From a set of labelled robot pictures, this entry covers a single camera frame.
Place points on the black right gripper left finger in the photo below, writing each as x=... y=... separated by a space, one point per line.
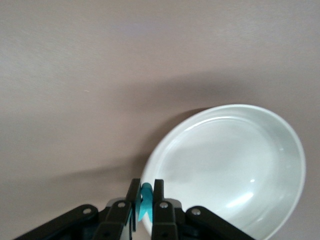
x=112 y=220

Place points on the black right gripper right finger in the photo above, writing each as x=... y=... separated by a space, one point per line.
x=162 y=220

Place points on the teal foam letter y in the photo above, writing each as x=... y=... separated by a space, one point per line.
x=146 y=197

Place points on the beige brown plate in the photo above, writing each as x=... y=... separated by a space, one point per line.
x=225 y=162

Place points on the brown table cover sheet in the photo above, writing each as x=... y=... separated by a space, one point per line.
x=75 y=75

